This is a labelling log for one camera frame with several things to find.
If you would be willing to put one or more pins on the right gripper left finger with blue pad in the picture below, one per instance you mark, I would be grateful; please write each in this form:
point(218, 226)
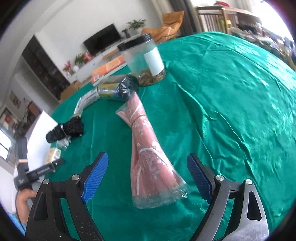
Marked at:
point(46, 220)

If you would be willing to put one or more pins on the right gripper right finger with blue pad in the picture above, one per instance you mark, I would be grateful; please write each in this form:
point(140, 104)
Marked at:
point(247, 220)

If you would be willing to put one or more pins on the pink floral cloth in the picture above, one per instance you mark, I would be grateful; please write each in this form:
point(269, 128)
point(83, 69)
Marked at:
point(154, 180)

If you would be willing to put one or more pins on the person's left hand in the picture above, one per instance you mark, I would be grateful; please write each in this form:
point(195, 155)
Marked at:
point(22, 207)

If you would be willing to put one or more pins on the white storage box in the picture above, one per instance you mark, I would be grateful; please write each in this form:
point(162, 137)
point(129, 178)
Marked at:
point(37, 145)

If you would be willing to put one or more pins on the black lace fabric bundle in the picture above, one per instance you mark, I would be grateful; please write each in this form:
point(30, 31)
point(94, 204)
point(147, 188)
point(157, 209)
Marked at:
point(73, 128)

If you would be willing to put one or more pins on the grey printed plastic packet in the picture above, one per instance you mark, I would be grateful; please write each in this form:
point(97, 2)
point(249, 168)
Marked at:
point(86, 100)

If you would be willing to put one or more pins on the black yarn in plastic bag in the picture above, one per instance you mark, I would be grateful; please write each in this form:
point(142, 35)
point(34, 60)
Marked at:
point(118, 87)

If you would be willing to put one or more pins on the cardboard box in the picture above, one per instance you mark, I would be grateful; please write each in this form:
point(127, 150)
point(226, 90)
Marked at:
point(70, 90)

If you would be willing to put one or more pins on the orange book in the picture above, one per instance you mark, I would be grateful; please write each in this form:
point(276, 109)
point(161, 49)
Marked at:
point(107, 69)

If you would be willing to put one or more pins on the white tv cabinet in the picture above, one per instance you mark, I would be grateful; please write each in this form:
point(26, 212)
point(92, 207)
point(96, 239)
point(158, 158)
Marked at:
point(100, 59)

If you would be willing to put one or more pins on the dark display cabinet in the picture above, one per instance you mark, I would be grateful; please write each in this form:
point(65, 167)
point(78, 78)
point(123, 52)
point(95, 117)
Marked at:
point(44, 68)

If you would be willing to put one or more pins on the red flower vase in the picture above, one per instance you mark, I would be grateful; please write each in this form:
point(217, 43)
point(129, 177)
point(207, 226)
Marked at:
point(68, 69)

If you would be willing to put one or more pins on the clear jar black lid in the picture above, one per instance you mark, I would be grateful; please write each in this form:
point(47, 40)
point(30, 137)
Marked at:
point(143, 59)

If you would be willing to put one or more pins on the black television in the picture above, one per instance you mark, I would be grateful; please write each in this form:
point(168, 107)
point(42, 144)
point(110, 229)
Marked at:
point(102, 39)

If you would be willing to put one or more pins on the green potted plant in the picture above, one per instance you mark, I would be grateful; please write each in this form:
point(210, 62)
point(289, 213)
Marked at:
point(136, 24)

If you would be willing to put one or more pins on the orange leather chair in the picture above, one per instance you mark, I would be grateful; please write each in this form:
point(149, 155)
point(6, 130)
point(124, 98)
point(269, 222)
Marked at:
point(171, 25)

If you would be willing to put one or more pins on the wooden dining chair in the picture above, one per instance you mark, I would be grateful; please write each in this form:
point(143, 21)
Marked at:
point(217, 18)

